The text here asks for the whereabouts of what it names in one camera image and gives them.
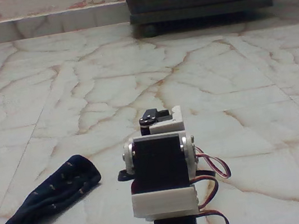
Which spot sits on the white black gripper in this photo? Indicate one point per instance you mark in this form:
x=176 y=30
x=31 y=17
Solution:
x=165 y=126

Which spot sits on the navy patterned sock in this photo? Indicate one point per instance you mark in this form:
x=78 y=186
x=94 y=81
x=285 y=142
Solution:
x=38 y=203

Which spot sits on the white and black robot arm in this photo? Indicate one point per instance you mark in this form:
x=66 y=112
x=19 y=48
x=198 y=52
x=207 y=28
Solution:
x=159 y=167

